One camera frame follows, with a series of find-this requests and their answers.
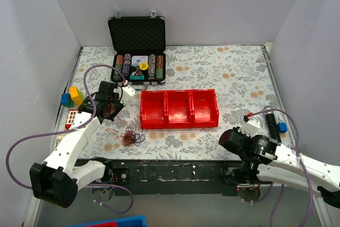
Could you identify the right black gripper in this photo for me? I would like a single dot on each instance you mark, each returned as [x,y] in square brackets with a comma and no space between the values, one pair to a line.
[239,137]

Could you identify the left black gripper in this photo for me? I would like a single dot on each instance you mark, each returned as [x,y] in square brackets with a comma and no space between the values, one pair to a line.
[109,110]

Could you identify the orange purple wire ball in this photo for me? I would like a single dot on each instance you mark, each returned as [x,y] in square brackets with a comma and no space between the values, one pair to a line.
[131,135]

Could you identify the red three-compartment bin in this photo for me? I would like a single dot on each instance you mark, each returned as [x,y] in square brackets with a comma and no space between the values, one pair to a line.
[179,109]

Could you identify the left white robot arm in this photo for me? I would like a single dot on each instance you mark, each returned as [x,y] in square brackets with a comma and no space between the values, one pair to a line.
[57,180]

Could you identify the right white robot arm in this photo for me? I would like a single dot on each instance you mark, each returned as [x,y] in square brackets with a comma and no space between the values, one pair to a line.
[265,159]

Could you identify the yellow green blue brick stack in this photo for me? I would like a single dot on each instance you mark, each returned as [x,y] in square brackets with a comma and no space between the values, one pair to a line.
[73,98]

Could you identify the red white window brick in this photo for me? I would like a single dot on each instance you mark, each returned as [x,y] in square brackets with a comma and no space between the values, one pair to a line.
[70,118]

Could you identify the black microphone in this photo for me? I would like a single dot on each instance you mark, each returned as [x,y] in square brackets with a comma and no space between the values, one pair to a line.
[272,126]

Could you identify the small blue brick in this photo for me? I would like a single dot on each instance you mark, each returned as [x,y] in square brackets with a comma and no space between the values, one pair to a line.
[282,127]

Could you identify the floral table mat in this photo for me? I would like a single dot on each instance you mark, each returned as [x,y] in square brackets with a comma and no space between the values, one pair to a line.
[236,79]

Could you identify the small white red toy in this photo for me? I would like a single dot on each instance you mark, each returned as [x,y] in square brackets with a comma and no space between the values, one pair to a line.
[58,139]

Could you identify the black poker chip case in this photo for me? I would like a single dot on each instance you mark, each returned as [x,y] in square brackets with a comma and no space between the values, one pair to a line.
[139,44]

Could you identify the blue plastic bin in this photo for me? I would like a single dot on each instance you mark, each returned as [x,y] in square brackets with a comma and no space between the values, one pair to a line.
[133,221]

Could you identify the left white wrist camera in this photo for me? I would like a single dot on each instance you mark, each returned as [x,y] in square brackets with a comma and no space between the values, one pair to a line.
[124,94]

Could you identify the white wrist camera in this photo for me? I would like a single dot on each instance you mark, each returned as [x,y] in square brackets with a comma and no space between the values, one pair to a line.
[124,94]
[250,128]

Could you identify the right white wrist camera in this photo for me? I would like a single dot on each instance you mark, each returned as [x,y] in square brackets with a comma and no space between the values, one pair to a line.
[250,128]

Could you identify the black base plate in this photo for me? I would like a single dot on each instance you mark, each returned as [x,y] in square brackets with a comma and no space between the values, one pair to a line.
[151,177]

